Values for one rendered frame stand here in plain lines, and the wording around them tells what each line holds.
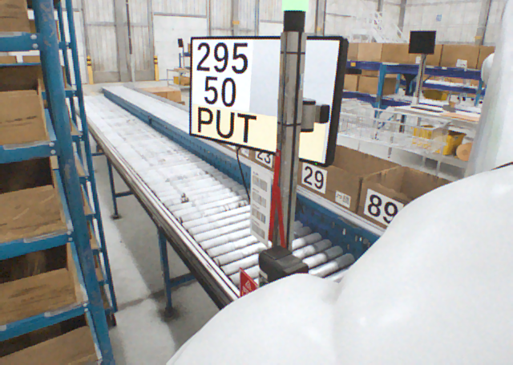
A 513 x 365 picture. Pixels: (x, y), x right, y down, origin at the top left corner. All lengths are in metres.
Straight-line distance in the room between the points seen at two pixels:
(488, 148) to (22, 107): 0.73
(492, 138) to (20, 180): 1.09
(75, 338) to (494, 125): 1.00
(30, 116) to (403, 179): 1.40
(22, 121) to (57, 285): 0.38
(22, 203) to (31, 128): 0.16
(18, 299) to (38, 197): 0.24
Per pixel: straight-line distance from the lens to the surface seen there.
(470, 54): 6.10
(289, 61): 0.69
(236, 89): 0.94
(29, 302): 0.94
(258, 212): 0.85
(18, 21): 0.76
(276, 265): 0.74
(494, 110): 0.21
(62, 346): 1.05
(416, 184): 1.59
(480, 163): 0.18
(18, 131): 0.78
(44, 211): 0.84
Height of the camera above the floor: 1.51
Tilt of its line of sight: 20 degrees down
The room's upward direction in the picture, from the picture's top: 1 degrees clockwise
